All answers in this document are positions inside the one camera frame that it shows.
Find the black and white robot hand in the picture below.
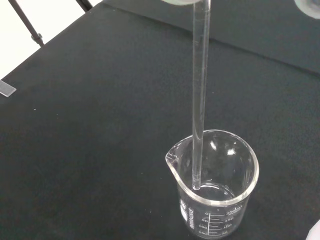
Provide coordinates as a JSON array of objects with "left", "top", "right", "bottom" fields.
[{"left": 161, "top": 0, "right": 320, "bottom": 19}]

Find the clear glass beaker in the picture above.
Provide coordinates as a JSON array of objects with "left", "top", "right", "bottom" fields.
[{"left": 164, "top": 129, "right": 260, "bottom": 240}]

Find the black bench cloth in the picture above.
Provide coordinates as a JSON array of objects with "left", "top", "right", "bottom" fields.
[{"left": 0, "top": 0, "right": 320, "bottom": 240}]

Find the clear acrylic cloth clip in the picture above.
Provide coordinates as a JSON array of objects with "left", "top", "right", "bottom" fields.
[{"left": 0, "top": 79, "right": 18, "bottom": 98}]

